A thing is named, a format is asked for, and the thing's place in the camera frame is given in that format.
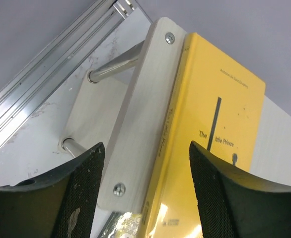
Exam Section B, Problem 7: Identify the yellow Little Prince book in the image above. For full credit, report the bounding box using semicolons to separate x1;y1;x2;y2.
138;33;265;238

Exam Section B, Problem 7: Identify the green Alice Wonderland book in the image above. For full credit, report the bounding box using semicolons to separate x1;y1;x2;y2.
97;212;142;238

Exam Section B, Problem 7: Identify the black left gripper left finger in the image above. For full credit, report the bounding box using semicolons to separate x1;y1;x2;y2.
0;142;105;238

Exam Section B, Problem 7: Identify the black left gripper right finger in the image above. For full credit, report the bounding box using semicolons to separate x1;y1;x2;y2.
189;141;291;238

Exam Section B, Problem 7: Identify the white two-tier shelf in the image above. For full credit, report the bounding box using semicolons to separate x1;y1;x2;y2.
60;17;291;213

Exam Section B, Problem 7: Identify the aluminium frame rail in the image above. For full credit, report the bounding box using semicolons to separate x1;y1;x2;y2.
0;0;148;148

